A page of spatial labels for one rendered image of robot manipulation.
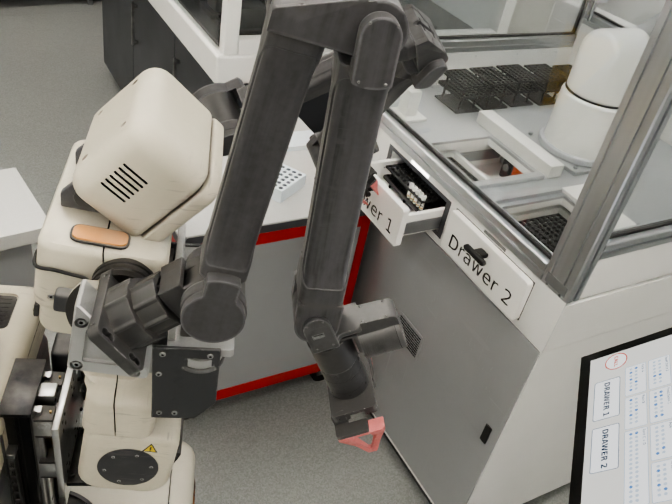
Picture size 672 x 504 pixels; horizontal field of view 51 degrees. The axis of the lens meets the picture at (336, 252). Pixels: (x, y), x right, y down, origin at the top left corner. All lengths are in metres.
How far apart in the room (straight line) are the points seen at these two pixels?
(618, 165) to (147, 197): 0.85
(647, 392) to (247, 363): 1.29
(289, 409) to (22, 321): 1.14
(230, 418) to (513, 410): 0.97
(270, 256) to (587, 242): 0.86
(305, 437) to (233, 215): 1.60
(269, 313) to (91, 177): 1.21
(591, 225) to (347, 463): 1.18
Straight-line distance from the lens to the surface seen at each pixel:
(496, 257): 1.63
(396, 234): 1.72
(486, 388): 1.81
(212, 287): 0.82
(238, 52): 2.39
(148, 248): 0.97
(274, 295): 2.03
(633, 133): 1.37
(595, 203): 1.44
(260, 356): 2.20
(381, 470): 2.30
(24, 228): 1.80
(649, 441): 1.17
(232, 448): 2.27
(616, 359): 1.34
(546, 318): 1.59
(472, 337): 1.79
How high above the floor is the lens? 1.82
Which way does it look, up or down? 37 degrees down
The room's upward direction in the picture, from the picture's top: 12 degrees clockwise
